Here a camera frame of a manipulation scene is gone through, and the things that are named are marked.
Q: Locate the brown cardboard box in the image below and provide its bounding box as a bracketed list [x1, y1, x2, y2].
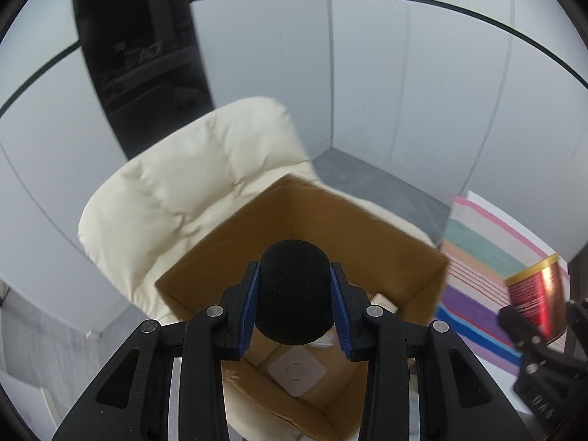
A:
[157, 175, 448, 440]

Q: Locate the cream padded chair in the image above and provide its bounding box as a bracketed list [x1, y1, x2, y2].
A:
[76, 96, 436, 441]

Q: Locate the black display cabinet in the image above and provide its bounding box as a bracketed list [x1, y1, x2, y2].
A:
[73, 0, 213, 158]

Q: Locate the black round puff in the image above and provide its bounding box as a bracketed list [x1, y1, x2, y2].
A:
[255, 239, 333, 345]

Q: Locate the beige square carton box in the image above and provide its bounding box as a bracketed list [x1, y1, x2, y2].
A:
[371, 294, 398, 313]

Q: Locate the translucent square plastic case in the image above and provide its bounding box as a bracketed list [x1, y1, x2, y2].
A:
[267, 347, 327, 397]

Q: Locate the red gold can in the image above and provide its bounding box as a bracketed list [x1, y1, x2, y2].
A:
[505, 253, 566, 343]

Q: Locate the striped colourful cloth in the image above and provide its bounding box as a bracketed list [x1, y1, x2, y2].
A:
[437, 196, 550, 374]

